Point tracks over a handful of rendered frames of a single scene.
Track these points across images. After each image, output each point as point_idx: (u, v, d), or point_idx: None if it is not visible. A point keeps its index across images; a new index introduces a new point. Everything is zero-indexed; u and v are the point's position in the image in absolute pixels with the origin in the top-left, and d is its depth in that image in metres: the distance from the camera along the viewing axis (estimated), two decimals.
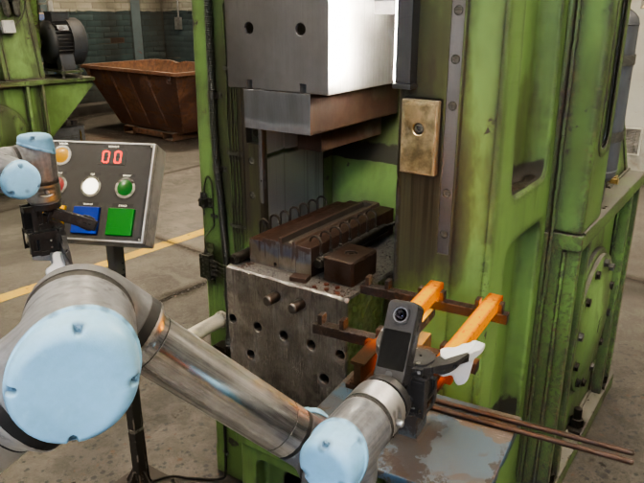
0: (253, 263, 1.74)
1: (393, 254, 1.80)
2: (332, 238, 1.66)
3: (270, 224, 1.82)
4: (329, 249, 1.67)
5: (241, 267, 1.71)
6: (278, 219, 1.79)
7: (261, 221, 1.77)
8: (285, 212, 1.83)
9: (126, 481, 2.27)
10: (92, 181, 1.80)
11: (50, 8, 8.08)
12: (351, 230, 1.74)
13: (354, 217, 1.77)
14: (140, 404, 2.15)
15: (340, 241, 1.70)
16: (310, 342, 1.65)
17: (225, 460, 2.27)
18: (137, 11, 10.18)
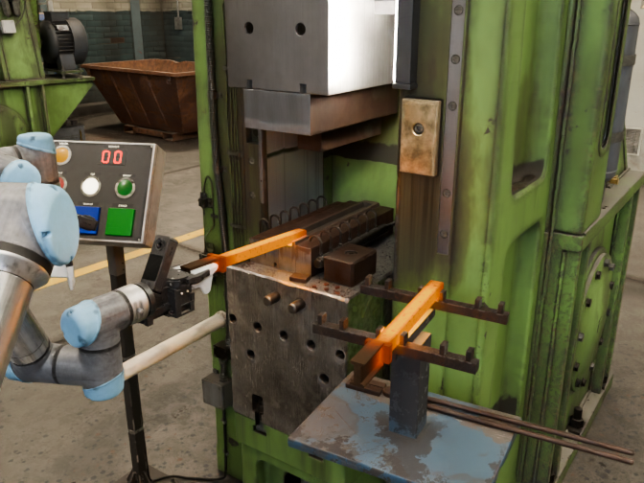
0: (253, 263, 1.74)
1: (393, 254, 1.80)
2: (332, 238, 1.66)
3: (270, 224, 1.82)
4: (329, 249, 1.67)
5: (241, 267, 1.71)
6: (278, 219, 1.79)
7: (261, 221, 1.77)
8: (285, 212, 1.83)
9: (126, 481, 2.27)
10: (92, 181, 1.80)
11: (50, 8, 8.08)
12: (351, 230, 1.74)
13: (354, 217, 1.77)
14: (140, 404, 2.15)
15: (340, 241, 1.70)
16: (310, 342, 1.65)
17: (225, 460, 2.27)
18: (137, 11, 10.18)
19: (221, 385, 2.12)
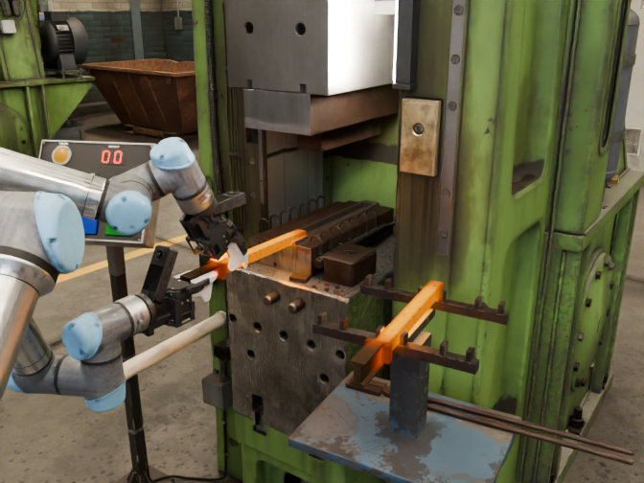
0: (253, 263, 1.74)
1: (393, 254, 1.80)
2: (332, 238, 1.66)
3: (270, 224, 1.82)
4: (329, 249, 1.67)
5: (241, 267, 1.71)
6: (278, 219, 1.79)
7: (261, 221, 1.77)
8: (285, 212, 1.83)
9: (126, 481, 2.27)
10: None
11: (50, 8, 8.08)
12: (351, 230, 1.74)
13: (354, 217, 1.77)
14: (140, 404, 2.15)
15: (340, 241, 1.70)
16: (310, 342, 1.65)
17: (225, 460, 2.27)
18: (137, 11, 10.18)
19: (221, 385, 2.12)
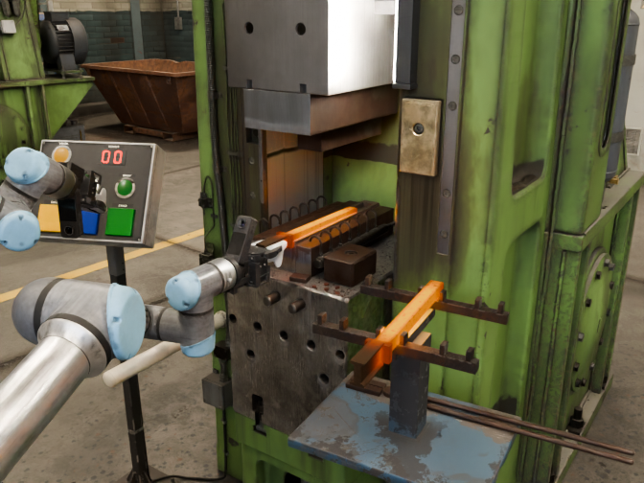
0: None
1: (393, 254, 1.80)
2: (332, 238, 1.66)
3: (270, 224, 1.82)
4: (329, 249, 1.67)
5: None
6: (278, 219, 1.79)
7: (261, 221, 1.77)
8: (285, 212, 1.83)
9: (126, 481, 2.27)
10: None
11: (50, 8, 8.08)
12: (351, 230, 1.74)
13: (354, 217, 1.77)
14: (140, 404, 2.15)
15: (340, 241, 1.70)
16: (310, 342, 1.65)
17: (225, 460, 2.27)
18: (137, 11, 10.18)
19: (221, 385, 2.12)
